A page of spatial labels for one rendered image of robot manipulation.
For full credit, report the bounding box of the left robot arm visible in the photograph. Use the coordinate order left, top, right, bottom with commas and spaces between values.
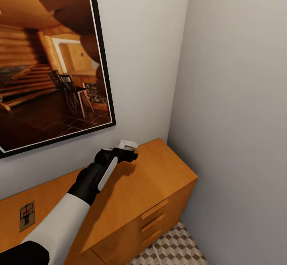
0, 140, 138, 265

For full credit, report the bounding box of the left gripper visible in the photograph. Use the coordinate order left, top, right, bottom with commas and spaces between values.
114, 148, 138, 163

